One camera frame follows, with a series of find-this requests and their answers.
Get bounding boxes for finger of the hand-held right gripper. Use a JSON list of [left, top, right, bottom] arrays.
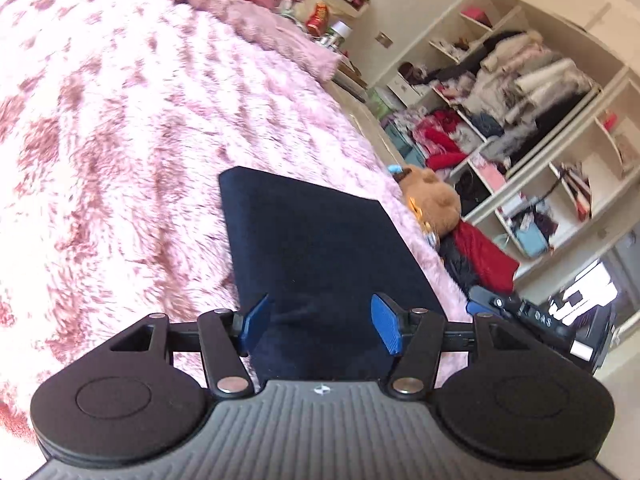
[[465, 287, 493, 317]]

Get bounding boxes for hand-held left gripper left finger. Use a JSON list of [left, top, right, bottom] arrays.
[[109, 294, 275, 395]]

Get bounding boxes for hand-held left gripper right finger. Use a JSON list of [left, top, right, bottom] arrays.
[[370, 292, 532, 395]]

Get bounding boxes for dark navy pants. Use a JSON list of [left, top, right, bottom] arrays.
[[218, 166, 448, 383]]

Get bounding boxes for red cloth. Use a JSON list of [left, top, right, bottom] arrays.
[[452, 220, 521, 295]]

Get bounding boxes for light blue bag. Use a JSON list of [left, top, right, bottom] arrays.
[[514, 224, 549, 259]]

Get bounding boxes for brown teddy bear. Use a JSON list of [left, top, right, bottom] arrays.
[[392, 164, 462, 237]]

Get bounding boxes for cream open wardrobe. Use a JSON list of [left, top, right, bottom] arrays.
[[380, 0, 640, 283]]

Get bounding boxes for pile of red clothes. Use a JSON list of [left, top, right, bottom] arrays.
[[411, 109, 477, 172]]

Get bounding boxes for light green box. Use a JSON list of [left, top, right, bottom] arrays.
[[367, 87, 397, 122]]

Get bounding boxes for pink fluffy blanket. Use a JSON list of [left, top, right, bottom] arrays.
[[0, 0, 473, 443]]

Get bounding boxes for pile of pale coats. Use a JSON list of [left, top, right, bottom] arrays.
[[467, 30, 602, 128]]

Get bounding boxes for pink fluffy pillow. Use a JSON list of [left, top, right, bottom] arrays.
[[220, 0, 344, 84]]

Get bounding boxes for white round jar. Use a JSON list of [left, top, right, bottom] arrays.
[[326, 20, 354, 47]]

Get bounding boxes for red can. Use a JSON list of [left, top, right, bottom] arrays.
[[306, 2, 332, 37]]

